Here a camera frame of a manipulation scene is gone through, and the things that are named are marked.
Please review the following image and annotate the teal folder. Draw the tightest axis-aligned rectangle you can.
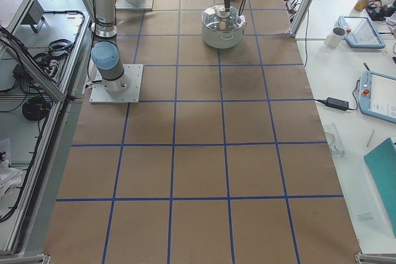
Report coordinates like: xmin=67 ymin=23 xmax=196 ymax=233
xmin=364 ymin=137 xmax=395 ymax=219

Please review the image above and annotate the blue teach pendant near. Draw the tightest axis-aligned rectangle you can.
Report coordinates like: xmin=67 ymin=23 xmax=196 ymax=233
xmin=358 ymin=70 xmax=395 ymax=123

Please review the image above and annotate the glass pot lid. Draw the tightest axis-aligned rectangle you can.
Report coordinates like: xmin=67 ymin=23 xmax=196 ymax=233
xmin=202 ymin=4 xmax=246 ymax=33

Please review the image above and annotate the aluminium frame post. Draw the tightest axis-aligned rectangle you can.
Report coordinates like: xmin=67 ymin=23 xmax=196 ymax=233
xmin=286 ymin=0 xmax=325 ymax=39

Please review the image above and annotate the yellow can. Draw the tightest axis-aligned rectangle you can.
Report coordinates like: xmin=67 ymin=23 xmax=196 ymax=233
xmin=353 ymin=0 xmax=370 ymax=12

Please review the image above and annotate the mint green electric pot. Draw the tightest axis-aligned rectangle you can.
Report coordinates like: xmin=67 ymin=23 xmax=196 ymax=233
xmin=202 ymin=23 xmax=246 ymax=49

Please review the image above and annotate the brown egg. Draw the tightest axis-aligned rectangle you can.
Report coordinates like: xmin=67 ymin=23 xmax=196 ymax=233
xmin=219 ymin=22 xmax=226 ymax=30

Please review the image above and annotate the white mug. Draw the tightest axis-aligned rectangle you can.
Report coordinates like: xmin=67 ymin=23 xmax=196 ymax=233
xmin=324 ymin=27 xmax=346 ymax=48

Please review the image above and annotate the blue teach pendant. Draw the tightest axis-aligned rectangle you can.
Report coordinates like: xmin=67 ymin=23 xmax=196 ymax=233
xmin=338 ymin=16 xmax=385 ymax=49
xmin=358 ymin=70 xmax=395 ymax=123

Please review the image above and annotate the blue teach pendant far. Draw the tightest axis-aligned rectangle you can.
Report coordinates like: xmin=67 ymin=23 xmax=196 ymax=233
xmin=338 ymin=16 xmax=385 ymax=49

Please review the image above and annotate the black power adapter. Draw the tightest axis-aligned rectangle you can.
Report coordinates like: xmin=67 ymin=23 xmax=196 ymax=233
xmin=325 ymin=97 xmax=349 ymax=111

